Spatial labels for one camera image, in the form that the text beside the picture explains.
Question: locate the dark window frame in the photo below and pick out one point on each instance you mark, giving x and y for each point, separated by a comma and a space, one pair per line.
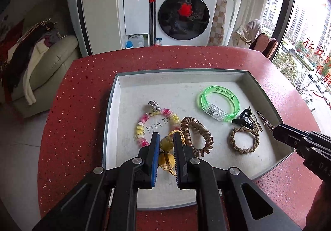
283, 8

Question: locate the grey sliding door frame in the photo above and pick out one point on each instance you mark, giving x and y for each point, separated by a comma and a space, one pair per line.
77, 8

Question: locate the cream sofa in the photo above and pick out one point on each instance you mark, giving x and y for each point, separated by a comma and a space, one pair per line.
59, 57

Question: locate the pile of clothes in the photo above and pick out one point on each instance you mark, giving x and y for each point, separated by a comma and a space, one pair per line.
23, 55

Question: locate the grey shallow tray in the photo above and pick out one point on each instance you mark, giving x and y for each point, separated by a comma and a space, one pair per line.
175, 93

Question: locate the white tall cabinet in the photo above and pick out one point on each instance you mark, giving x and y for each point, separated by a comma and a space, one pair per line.
135, 0

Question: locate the checkered cloth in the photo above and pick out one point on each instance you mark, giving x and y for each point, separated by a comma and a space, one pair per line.
218, 21

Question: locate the black hair clip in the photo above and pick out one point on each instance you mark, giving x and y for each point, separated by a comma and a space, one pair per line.
241, 121

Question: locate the pale towel on rack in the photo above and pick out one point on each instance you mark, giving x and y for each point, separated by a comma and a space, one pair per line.
252, 28

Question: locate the brown slipper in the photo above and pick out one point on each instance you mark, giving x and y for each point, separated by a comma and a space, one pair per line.
260, 42
272, 48

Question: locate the mop with red hook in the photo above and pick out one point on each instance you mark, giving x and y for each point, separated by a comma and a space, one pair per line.
153, 13

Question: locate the person's right forearm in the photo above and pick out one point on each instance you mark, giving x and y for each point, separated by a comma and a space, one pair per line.
320, 207

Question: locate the white plastic jug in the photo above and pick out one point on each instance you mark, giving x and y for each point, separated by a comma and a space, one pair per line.
136, 39

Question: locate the gold hair pins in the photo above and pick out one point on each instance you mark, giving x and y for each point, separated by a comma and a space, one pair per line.
256, 122

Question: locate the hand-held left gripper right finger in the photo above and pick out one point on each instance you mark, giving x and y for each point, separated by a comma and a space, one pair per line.
178, 163

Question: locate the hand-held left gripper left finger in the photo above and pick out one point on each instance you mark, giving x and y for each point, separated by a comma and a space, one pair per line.
154, 163

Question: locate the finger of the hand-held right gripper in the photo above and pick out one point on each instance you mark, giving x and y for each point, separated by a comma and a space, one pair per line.
288, 134

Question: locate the white bottle with blue cap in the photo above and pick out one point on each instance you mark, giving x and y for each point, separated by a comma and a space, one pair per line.
129, 44

